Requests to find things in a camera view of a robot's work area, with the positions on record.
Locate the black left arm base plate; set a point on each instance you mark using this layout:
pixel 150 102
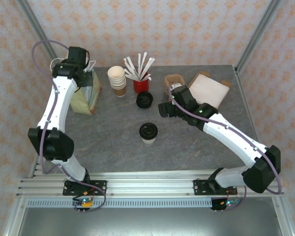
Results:
pixel 98 188

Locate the painted print paper bag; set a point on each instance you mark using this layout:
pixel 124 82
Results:
pixel 88 100

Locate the grey metal sheet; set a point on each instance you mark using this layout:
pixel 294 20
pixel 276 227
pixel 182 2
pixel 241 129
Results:
pixel 147 223

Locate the stack of white napkins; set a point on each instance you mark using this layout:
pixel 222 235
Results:
pixel 209 91

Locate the stack of brown paper cups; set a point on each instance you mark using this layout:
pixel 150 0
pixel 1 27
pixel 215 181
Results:
pixel 116 81

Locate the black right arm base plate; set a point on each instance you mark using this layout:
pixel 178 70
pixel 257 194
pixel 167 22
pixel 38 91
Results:
pixel 200 188

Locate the coffee cup with black lid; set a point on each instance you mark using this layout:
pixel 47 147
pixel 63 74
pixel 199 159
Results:
pixel 148 132

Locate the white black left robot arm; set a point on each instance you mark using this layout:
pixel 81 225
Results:
pixel 60 103

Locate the aluminium frame post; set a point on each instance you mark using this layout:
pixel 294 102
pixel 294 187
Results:
pixel 256 34
pixel 37 27

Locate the stack of black cup lids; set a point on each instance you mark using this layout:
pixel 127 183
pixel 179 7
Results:
pixel 144 99

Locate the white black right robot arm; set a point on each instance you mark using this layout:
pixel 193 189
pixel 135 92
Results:
pixel 231 137

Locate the red plastic straw cup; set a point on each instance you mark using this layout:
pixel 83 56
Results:
pixel 140 86

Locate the aluminium table side rail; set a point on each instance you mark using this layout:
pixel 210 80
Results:
pixel 244 98

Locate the cardboard napkin box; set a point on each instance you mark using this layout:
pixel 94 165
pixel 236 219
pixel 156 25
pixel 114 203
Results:
pixel 225 84

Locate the aluminium mounting rail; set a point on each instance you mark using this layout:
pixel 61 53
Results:
pixel 150 184

